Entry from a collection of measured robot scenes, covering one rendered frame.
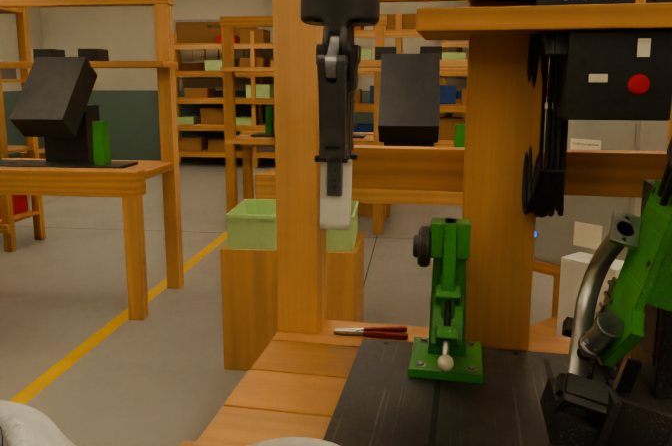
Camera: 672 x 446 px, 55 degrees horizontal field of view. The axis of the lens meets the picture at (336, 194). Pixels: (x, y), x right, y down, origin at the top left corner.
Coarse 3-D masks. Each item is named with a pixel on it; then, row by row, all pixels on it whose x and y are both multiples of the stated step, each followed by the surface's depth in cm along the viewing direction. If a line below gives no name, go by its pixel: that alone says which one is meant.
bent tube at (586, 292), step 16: (624, 224) 95; (640, 224) 94; (608, 240) 96; (624, 240) 94; (608, 256) 98; (592, 272) 101; (592, 288) 102; (576, 304) 102; (592, 304) 101; (576, 320) 100; (592, 320) 100; (576, 336) 98; (576, 352) 96; (576, 368) 94
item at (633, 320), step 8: (632, 312) 86; (640, 312) 86; (624, 320) 88; (632, 320) 86; (640, 320) 86; (624, 328) 87; (632, 328) 85; (640, 328) 85; (624, 336) 86; (632, 336) 85; (640, 336) 84; (616, 344) 89; (624, 344) 87; (632, 344) 86; (608, 352) 91; (616, 352) 89; (624, 352) 88; (608, 360) 91; (616, 360) 90
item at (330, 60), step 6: (330, 36) 58; (336, 36) 58; (330, 42) 57; (336, 42) 57; (330, 48) 57; (336, 48) 57; (330, 54) 56; (336, 54) 56; (330, 60) 55; (330, 66) 56; (330, 72) 56; (336, 72) 56; (336, 78) 57
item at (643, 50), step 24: (576, 48) 108; (600, 48) 107; (624, 48) 106; (648, 48) 105; (576, 72) 108; (600, 72) 107; (624, 72) 107; (648, 72) 106; (576, 96) 109; (600, 96) 108; (624, 96) 107; (648, 96) 107; (648, 120) 108
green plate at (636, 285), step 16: (656, 192) 92; (656, 208) 90; (656, 224) 88; (640, 240) 92; (656, 240) 86; (640, 256) 90; (656, 256) 85; (624, 272) 95; (640, 272) 89; (656, 272) 85; (624, 288) 93; (640, 288) 87; (656, 288) 87; (608, 304) 98; (624, 304) 91; (640, 304) 86; (656, 304) 87
